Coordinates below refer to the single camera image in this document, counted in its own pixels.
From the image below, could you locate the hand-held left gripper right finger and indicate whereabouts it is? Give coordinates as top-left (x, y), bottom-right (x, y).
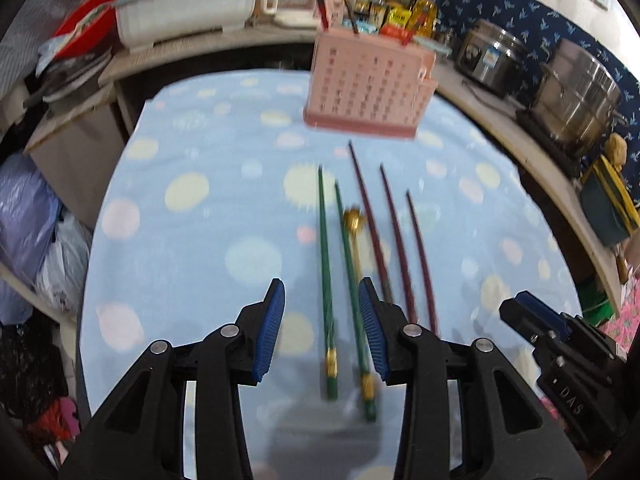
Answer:
top-left (358, 276), bottom-right (586, 480)

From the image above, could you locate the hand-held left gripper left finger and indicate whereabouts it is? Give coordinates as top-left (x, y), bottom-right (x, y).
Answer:
top-left (60, 278), bottom-right (287, 480)

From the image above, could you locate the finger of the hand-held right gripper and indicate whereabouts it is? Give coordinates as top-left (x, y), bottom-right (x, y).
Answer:
top-left (499, 291), bottom-right (571, 346)

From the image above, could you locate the green chopstick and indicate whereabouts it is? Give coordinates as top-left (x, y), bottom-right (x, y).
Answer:
top-left (317, 165), bottom-right (340, 402)
top-left (334, 181), bottom-right (378, 422)

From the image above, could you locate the dark red chopstick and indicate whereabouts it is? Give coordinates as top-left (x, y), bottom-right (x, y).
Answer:
top-left (347, 140), bottom-right (396, 306)
top-left (379, 164), bottom-right (419, 325)
top-left (405, 190), bottom-right (442, 337)

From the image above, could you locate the gold spoon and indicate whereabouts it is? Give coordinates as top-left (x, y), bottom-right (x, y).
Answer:
top-left (342, 205), bottom-right (366, 286)

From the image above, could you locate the pink perforated utensil holder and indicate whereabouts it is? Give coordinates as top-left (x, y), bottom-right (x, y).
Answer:
top-left (303, 30), bottom-right (440, 139)

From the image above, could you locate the blue planet print tablecloth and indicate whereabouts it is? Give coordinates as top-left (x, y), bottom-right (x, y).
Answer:
top-left (80, 71), bottom-right (586, 480)

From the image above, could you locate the light wooden counter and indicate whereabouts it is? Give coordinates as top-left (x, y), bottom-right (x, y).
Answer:
top-left (432, 60), bottom-right (626, 311)

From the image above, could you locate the green yellow bag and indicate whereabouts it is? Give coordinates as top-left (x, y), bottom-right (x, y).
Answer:
top-left (580, 132), bottom-right (640, 247)

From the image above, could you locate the black induction cooker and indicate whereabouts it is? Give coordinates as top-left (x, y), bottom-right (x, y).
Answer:
top-left (515, 107), bottom-right (596, 177)

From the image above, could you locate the white plastic bag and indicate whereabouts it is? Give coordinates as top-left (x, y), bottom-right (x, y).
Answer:
top-left (32, 215), bottom-right (93, 313)

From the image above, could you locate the steel stockpot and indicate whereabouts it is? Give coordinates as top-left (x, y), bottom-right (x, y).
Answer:
top-left (530, 37), bottom-right (626, 148)

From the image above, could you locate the steel rice cooker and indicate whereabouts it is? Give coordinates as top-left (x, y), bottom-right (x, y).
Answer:
top-left (457, 19), bottom-right (531, 98)

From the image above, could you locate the purple plastic bag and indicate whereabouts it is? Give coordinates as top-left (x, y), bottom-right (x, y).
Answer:
top-left (0, 152), bottom-right (63, 271)

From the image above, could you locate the grey wooden shelf board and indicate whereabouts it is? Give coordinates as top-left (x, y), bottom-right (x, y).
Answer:
top-left (97, 19), bottom-right (321, 88)

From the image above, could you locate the navy printed cloth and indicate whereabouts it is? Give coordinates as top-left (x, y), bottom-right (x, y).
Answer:
top-left (422, 0), bottom-right (640, 126)

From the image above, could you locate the yellow seasoning packet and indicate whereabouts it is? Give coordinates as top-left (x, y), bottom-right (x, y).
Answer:
top-left (382, 5), bottom-right (412, 31)

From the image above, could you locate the cooking oil bottle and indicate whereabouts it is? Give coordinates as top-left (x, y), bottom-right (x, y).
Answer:
top-left (410, 0), bottom-right (438, 36)

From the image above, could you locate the black frying pan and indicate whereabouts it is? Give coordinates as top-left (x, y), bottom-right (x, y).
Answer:
top-left (24, 52), bottom-right (112, 108)

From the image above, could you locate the brown chopstick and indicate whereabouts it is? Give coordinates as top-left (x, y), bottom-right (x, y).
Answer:
top-left (336, 0), bottom-right (359, 35)

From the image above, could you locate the white grey dish drainer tub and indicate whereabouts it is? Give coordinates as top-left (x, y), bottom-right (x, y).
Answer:
top-left (114, 0), bottom-right (261, 53)

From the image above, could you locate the bright red chopstick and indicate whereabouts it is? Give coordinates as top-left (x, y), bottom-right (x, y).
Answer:
top-left (312, 0), bottom-right (332, 31)

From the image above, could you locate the red plastic basin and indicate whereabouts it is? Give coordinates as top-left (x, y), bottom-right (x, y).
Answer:
top-left (52, 0), bottom-right (121, 56)

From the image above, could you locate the grey striped plastic sheet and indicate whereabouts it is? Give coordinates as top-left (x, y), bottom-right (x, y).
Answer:
top-left (0, 0), bottom-right (126, 96)

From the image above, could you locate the black power cable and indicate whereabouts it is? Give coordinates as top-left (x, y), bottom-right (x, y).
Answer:
top-left (461, 79), bottom-right (522, 112)

